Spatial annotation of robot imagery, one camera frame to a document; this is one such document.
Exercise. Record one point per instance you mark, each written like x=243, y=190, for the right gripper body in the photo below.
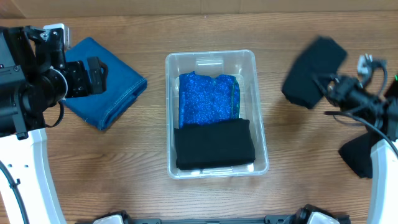
x=352, y=97

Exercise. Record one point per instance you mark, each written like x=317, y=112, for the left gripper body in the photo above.
x=78, y=78

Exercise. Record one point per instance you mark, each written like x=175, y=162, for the blue denim cloth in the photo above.
x=123, y=84

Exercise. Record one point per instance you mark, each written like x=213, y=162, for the sparkly blue cloth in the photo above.
x=206, y=100

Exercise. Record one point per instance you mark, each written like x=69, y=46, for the large black cloth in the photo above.
x=223, y=144

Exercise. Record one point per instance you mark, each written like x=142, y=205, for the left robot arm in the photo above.
x=34, y=77

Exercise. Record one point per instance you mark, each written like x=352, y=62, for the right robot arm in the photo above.
x=379, y=117

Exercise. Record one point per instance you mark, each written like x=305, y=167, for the clear plastic storage bin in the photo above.
x=238, y=63

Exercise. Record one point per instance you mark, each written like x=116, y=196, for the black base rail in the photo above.
x=269, y=219

